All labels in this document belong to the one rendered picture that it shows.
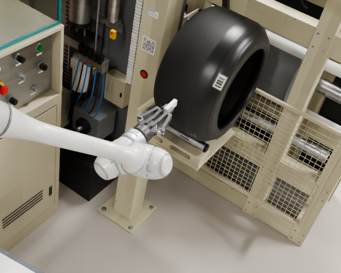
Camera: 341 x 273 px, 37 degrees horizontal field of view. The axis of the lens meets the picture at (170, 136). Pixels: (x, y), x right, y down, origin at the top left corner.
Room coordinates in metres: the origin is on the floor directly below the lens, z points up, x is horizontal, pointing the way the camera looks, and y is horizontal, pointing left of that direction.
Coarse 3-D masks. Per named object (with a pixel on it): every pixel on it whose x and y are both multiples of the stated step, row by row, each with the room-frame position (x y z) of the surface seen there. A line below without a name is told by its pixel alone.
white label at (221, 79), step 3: (219, 75) 1.67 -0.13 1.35; (222, 75) 1.67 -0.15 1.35; (216, 78) 1.66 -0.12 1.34; (219, 78) 1.67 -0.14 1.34; (222, 78) 1.67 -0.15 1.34; (225, 78) 1.67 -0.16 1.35; (216, 81) 1.66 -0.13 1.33; (219, 81) 1.66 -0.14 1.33; (222, 81) 1.66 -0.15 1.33; (225, 81) 1.66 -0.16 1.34; (213, 84) 1.65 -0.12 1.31; (216, 84) 1.65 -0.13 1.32; (219, 84) 1.65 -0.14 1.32; (222, 84) 1.65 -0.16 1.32; (216, 87) 1.65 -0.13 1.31; (219, 87) 1.65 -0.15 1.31; (222, 87) 1.65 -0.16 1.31
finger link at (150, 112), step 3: (153, 108) 1.52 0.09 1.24; (156, 108) 1.52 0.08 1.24; (147, 111) 1.50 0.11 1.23; (150, 111) 1.50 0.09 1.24; (153, 111) 1.51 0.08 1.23; (141, 114) 1.48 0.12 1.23; (144, 114) 1.48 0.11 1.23; (147, 114) 1.48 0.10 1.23; (150, 114) 1.50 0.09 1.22; (153, 114) 1.51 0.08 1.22; (138, 117) 1.46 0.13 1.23; (144, 117) 1.47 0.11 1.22; (147, 117) 1.49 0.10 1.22
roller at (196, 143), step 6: (168, 126) 1.82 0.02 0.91; (174, 132) 1.80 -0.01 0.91; (180, 132) 1.79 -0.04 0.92; (180, 138) 1.78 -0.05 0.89; (186, 138) 1.77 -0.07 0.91; (192, 138) 1.77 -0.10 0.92; (192, 144) 1.75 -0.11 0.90; (198, 144) 1.74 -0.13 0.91; (204, 144) 1.74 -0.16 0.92; (204, 150) 1.72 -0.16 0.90
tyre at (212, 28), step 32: (192, 32) 1.82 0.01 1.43; (224, 32) 1.82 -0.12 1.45; (256, 32) 1.90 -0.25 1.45; (160, 64) 1.77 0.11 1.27; (192, 64) 1.71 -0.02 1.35; (224, 64) 1.70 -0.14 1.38; (256, 64) 2.12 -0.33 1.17; (160, 96) 1.70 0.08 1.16; (192, 96) 1.64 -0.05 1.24; (224, 96) 1.68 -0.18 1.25; (192, 128) 1.64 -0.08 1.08; (224, 128) 1.80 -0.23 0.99
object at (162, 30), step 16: (144, 0) 2.01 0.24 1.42; (160, 0) 1.97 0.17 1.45; (176, 0) 2.01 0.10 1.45; (144, 16) 2.00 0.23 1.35; (160, 16) 1.97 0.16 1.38; (176, 16) 2.04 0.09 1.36; (144, 32) 2.00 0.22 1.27; (160, 32) 1.96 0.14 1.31; (176, 32) 2.06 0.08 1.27; (160, 48) 1.96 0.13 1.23; (144, 64) 1.99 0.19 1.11; (144, 80) 1.98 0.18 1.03; (144, 96) 1.97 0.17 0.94; (128, 112) 2.01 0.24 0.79; (128, 128) 2.00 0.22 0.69; (128, 176) 1.98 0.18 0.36; (128, 192) 1.97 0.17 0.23; (144, 192) 2.06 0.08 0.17; (128, 208) 1.96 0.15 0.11
